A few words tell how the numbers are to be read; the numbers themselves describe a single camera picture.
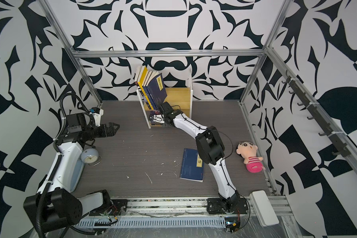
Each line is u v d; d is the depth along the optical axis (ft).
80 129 1.95
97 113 2.31
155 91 2.65
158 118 2.86
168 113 2.46
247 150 2.83
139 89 2.50
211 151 1.86
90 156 2.72
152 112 3.26
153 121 2.86
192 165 2.86
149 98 2.64
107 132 2.31
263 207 2.31
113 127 2.37
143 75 2.53
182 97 3.11
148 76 2.61
